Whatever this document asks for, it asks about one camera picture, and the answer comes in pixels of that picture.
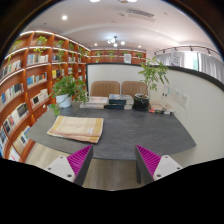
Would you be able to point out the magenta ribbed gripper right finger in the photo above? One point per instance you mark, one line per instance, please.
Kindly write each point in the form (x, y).
(152, 166)

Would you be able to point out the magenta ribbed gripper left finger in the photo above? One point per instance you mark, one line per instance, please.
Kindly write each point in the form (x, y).
(73, 167)

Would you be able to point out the folded beige yellow towel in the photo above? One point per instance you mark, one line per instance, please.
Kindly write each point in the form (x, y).
(77, 128)

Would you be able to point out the stack of light books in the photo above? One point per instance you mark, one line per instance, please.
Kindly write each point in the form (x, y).
(95, 102)

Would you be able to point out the stack of dark books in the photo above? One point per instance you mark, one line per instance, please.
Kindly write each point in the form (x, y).
(119, 101)

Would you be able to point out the green plant in white pot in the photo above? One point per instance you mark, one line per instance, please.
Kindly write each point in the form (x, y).
(68, 86)

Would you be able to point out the right tan chair backrest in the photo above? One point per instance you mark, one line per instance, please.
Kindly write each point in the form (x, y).
(133, 87)

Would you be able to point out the tan chair backrest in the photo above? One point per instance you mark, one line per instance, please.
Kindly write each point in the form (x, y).
(104, 88)
(133, 87)

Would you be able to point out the left tan chair backrest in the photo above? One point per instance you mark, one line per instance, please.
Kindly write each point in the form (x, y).
(104, 88)

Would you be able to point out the tall plant in black pot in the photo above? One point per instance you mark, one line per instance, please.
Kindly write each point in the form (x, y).
(152, 72)

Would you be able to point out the orange wooden bookshelf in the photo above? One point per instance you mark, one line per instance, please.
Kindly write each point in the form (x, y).
(29, 71)

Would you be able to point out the white window curtain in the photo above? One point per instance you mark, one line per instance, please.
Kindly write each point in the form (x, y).
(195, 61)

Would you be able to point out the ceiling chandelier lamp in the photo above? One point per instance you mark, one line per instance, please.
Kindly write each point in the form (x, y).
(114, 41)

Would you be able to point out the books by wall right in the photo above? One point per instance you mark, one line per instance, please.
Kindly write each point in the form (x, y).
(155, 107)

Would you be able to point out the white wall socket plate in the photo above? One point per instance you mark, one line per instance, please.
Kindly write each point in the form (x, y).
(184, 100)

